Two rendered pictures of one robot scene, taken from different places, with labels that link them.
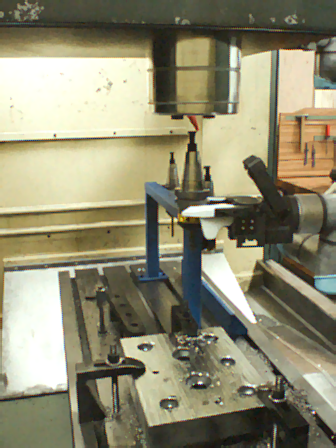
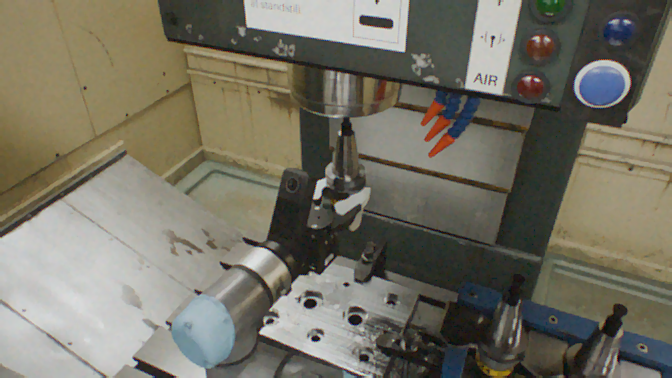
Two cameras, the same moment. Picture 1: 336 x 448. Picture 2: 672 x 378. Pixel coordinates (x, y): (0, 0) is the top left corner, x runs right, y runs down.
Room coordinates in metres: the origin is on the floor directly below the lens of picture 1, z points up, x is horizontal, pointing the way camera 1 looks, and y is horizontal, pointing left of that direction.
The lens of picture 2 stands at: (1.22, -0.58, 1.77)
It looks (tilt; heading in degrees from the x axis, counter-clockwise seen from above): 36 degrees down; 128
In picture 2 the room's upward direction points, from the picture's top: straight up
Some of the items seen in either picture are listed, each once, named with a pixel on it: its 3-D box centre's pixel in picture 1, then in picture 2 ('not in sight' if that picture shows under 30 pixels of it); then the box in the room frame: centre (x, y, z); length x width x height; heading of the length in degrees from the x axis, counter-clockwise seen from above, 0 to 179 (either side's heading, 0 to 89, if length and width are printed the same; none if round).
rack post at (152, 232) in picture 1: (152, 236); not in sight; (1.49, 0.03, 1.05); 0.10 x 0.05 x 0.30; 104
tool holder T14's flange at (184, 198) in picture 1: (192, 196); (345, 177); (0.83, -0.05, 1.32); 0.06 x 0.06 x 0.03
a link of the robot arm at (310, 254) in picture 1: (331, 261); (244, 368); (0.87, -0.33, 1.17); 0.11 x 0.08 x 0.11; 16
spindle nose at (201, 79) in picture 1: (193, 78); (346, 51); (0.82, -0.06, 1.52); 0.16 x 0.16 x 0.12
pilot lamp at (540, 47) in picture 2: not in sight; (539, 47); (1.11, -0.20, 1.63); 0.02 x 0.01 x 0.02; 14
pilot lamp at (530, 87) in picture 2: not in sight; (530, 87); (1.11, -0.20, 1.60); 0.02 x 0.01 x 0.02; 14
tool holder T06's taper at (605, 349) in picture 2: not in sight; (601, 347); (1.23, -0.08, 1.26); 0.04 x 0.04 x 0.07
